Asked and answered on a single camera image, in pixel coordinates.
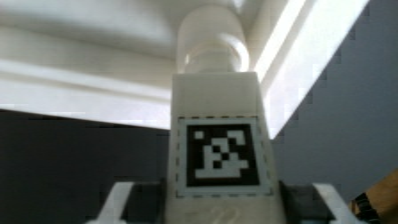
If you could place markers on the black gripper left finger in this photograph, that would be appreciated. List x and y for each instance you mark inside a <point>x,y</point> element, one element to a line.
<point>134,204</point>

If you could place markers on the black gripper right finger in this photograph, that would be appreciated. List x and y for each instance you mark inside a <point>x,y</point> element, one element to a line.
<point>315,205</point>

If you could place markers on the white leg with tag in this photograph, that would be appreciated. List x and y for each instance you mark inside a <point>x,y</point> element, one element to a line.
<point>223,186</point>

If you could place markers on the white square tabletop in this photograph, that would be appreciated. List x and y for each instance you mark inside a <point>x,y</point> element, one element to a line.
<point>127,61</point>

